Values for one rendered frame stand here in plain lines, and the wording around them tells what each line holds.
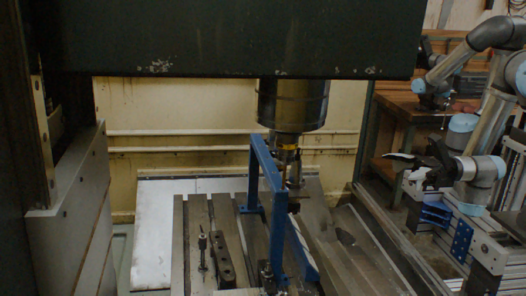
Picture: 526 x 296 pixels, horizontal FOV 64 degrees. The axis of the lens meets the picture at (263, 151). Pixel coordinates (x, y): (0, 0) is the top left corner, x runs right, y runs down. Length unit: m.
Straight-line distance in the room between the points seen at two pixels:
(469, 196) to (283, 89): 0.79
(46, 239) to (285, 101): 0.48
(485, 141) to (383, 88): 2.56
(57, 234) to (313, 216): 1.43
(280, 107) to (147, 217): 1.22
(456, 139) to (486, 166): 0.60
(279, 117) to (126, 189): 1.37
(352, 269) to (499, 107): 0.79
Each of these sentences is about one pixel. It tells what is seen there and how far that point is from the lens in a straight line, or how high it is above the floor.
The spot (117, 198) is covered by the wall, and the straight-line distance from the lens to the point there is 2.14.
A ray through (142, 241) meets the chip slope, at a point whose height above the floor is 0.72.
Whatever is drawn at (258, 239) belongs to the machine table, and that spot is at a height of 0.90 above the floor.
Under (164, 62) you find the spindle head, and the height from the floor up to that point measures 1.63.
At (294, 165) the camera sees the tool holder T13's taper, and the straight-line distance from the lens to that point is 1.21.
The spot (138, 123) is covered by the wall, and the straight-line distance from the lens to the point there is 1.97.
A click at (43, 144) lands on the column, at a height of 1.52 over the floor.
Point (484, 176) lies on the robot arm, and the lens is 1.39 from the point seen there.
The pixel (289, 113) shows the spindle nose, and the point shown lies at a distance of 0.83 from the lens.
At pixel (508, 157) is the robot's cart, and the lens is 1.90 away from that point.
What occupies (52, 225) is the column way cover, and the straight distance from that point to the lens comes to 0.74.
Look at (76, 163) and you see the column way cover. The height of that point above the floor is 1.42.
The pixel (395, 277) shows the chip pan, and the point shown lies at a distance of 1.87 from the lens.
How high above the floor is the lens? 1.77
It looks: 23 degrees down
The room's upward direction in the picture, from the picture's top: 4 degrees clockwise
